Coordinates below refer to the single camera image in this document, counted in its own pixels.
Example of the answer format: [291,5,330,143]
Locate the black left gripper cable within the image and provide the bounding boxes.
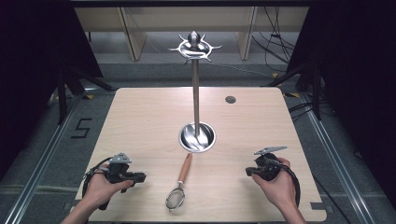
[81,156,114,200]

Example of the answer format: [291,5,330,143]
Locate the person's right hand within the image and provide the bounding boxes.
[251,157,297,210]

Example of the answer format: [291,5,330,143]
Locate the thin black floor cable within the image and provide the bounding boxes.
[312,175,345,224]

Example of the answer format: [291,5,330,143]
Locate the mesh strainer with wooden handle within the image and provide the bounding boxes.
[164,152,193,214]

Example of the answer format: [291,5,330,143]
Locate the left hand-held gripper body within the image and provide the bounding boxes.
[105,151,136,194]

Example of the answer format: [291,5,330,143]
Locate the dark curtain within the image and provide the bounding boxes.
[0,0,105,183]
[285,0,396,202]

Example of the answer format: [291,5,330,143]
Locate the person's left hand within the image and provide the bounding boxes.
[81,169,134,210]

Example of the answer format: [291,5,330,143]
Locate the steel utensil rack with hooks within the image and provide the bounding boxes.
[167,30,223,154]

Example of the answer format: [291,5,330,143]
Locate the white floor cable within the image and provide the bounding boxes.
[212,61,275,79]

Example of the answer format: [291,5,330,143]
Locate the black metal stand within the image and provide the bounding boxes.
[55,65,117,126]
[262,61,323,121]

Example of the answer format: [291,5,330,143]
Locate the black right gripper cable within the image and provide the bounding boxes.
[264,158,302,209]

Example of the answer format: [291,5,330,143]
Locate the black floor cables bundle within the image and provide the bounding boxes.
[251,6,297,65]

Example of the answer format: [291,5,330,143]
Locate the light wooden bench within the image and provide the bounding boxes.
[74,6,310,62]

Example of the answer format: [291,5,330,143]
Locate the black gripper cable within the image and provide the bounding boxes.
[264,158,302,209]
[81,156,114,200]

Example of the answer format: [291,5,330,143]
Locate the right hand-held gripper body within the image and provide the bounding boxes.
[253,146,288,182]

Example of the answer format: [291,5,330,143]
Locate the black looped floor cables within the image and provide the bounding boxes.
[287,100,316,123]

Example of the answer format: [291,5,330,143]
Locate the metal floor rail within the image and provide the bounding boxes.
[299,92,375,224]
[2,95,82,224]

